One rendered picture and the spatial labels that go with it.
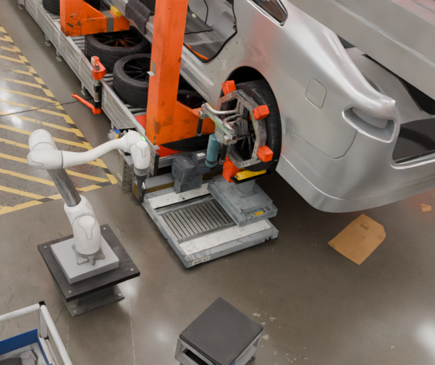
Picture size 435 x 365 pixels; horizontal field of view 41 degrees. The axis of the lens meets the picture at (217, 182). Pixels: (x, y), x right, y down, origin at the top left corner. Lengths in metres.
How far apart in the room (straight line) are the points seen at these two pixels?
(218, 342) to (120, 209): 1.64
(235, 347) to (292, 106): 1.54
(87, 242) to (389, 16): 2.92
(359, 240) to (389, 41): 3.95
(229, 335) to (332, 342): 0.88
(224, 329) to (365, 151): 1.34
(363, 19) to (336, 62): 2.47
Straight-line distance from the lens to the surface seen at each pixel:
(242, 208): 4.48
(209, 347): 3.43
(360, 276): 4.59
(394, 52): 0.98
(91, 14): 6.02
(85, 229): 3.62
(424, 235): 5.22
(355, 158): 3.50
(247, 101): 4.02
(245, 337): 3.51
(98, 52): 5.90
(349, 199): 3.73
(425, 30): 0.94
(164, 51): 4.07
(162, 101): 4.27
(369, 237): 4.94
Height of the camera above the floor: 3.11
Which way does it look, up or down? 38 degrees down
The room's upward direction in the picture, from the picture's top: 11 degrees clockwise
